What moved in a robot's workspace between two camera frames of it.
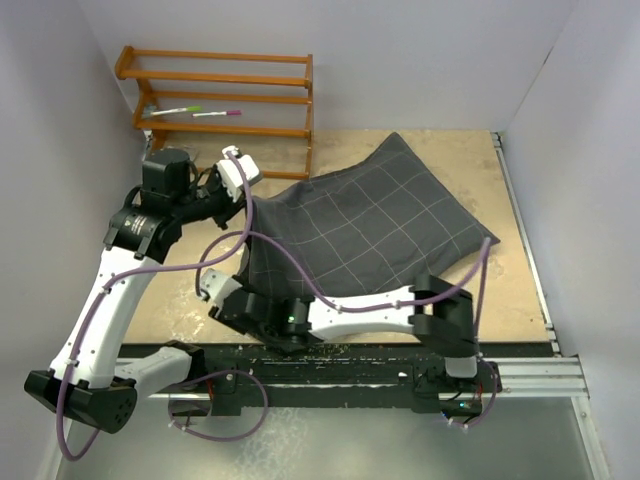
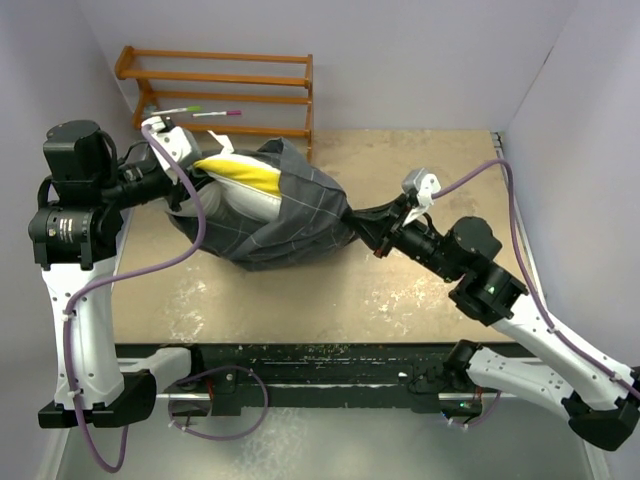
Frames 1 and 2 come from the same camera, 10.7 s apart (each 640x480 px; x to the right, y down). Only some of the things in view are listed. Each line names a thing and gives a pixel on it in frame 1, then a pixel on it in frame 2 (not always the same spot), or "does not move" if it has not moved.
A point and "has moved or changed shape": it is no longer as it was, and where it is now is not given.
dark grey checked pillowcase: (372, 226) has moved or changed shape
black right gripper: (216, 313) → (397, 228)
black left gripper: (229, 207) → (173, 192)
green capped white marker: (188, 108) does not move
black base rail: (352, 376) does not move
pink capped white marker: (227, 112) does not move
